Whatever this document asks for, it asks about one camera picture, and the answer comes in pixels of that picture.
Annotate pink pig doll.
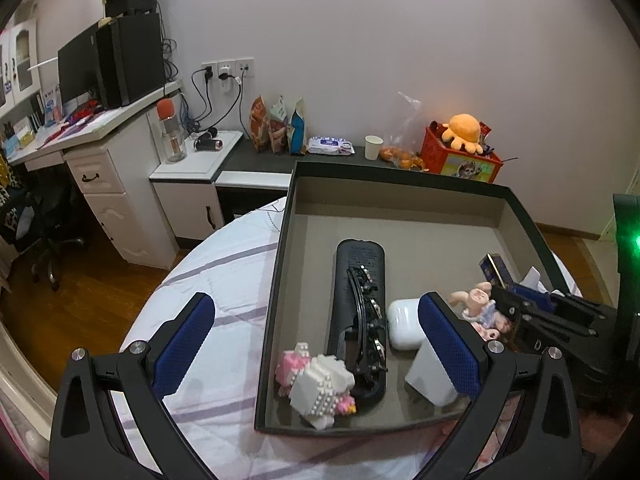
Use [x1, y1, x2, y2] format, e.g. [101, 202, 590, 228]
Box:
[447, 282, 512, 342]

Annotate white power adapter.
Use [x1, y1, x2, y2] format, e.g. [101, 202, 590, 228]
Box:
[405, 339, 458, 408]

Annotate white earbuds case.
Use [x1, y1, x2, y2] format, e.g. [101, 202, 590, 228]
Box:
[386, 298, 425, 351]

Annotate black beaded hair clip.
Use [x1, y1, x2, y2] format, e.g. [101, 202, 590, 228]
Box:
[345, 266, 388, 406]

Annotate black remote control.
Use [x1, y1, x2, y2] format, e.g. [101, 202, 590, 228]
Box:
[326, 238, 388, 410]

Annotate white pink brick toy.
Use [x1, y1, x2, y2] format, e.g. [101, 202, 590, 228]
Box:
[274, 342, 357, 430]

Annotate blue gold small box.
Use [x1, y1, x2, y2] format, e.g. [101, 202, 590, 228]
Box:
[480, 254, 514, 288]

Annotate pink black storage box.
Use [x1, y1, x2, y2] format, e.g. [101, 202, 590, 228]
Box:
[254, 160, 567, 437]

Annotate red cartoon storage crate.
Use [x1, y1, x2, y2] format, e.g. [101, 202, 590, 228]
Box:
[420, 122, 504, 183]

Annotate orange octopus plush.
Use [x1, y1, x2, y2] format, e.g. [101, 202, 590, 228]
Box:
[442, 113, 484, 155]

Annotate clear plastic bag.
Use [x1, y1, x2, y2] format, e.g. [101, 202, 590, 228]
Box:
[378, 91, 428, 171]

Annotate white paper cup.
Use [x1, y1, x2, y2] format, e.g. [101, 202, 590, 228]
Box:
[364, 134, 384, 162]

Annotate striped white tablecloth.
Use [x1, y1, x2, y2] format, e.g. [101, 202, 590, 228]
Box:
[125, 200, 454, 479]

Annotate black office chair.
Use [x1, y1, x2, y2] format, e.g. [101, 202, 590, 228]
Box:
[1, 184, 86, 292]

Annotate wet wipes pack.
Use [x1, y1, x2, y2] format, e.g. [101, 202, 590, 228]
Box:
[306, 136, 355, 156]

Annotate white low cabinet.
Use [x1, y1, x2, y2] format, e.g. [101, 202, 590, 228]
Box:
[149, 130, 243, 242]

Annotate white desk with drawers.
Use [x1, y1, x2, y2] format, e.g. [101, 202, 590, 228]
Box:
[9, 81, 182, 270]

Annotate black low shelf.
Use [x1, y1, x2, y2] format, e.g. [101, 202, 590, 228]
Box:
[214, 140, 385, 223]

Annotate snack bags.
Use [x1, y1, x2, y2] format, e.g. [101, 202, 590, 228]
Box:
[250, 96, 308, 156]

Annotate orange lid water bottle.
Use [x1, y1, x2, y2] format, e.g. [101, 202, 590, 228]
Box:
[156, 98, 186, 162]

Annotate white glass door cabinet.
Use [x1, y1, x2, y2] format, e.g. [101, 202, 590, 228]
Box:
[0, 20, 41, 116]

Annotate black computer monitor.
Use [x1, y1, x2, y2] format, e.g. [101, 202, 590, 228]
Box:
[58, 23, 105, 106]

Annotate black computer tower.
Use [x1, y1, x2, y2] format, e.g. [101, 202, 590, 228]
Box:
[93, 13, 166, 110]

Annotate wall power outlet strip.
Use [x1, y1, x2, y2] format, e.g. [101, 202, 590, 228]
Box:
[201, 58, 255, 94]

